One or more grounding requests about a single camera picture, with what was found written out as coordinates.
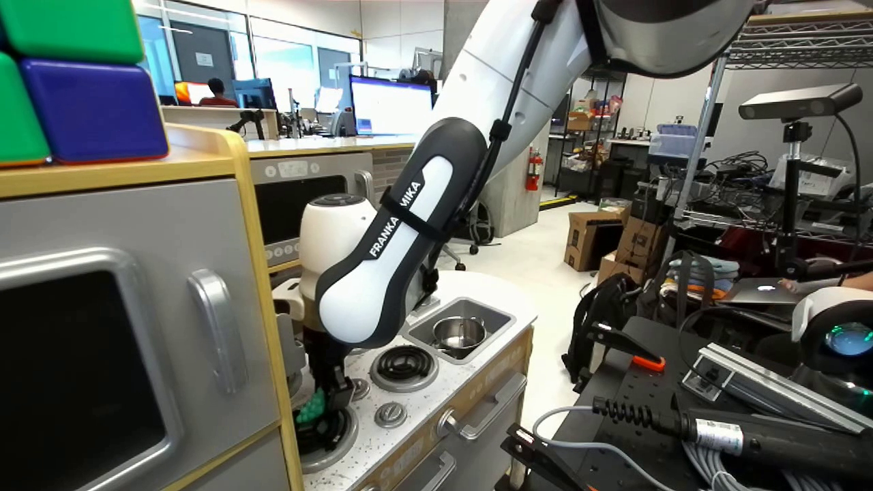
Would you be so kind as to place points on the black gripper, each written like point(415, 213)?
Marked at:
point(330, 363)

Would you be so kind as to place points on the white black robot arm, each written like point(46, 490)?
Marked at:
point(399, 228)

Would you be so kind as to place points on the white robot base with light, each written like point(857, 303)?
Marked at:
point(834, 331)

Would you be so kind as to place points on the black toy stove burner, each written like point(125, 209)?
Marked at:
point(340, 448)
point(406, 363)

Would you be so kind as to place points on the grey stove knob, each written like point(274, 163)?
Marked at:
point(362, 391)
point(392, 415)

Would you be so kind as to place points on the white toy kitchen counter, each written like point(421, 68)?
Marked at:
point(428, 410)

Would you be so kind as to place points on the small metal pot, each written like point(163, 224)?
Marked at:
point(456, 331)

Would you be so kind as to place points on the grey toy sink basin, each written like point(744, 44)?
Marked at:
point(493, 318)

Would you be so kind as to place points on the grey toy microwave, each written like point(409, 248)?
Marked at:
point(276, 205)

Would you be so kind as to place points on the grey yellow toy fridge cabinet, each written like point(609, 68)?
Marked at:
point(111, 301)

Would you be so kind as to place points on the black metal clamp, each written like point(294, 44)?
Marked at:
point(542, 458)

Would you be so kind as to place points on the black backpack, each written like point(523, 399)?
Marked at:
point(596, 324)

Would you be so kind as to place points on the black clamp with orange tip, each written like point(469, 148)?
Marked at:
point(628, 351)

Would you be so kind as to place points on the black mounting table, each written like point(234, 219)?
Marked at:
point(636, 428)

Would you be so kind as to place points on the open dark cardboard box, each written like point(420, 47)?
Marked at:
point(591, 238)

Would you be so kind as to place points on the bright computer monitor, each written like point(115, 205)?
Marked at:
point(392, 104)

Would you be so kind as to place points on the red fire extinguisher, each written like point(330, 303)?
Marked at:
point(534, 171)

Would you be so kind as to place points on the blue screen monitor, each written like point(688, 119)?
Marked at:
point(255, 93)

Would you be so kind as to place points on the person in red shirt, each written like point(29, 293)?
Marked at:
point(218, 93)

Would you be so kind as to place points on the brown printed cardboard box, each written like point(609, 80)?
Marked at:
point(643, 243)

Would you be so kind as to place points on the purple block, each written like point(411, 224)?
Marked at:
point(98, 111)

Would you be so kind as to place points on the shelf with colourful toys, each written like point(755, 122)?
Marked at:
point(601, 138)

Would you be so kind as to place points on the tall green storage bin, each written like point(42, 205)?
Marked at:
point(17, 119)

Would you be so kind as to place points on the blue plastic crate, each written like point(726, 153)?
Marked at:
point(675, 143)

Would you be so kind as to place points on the grey laptop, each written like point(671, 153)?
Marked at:
point(767, 293)

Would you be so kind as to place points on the green block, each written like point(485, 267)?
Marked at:
point(73, 29)

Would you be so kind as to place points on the aluminium extrusion rail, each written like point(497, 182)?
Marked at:
point(774, 391)

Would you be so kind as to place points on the black camera stand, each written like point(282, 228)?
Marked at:
point(793, 201)

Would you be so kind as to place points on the grey stereo camera bar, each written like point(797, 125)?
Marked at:
point(802, 103)

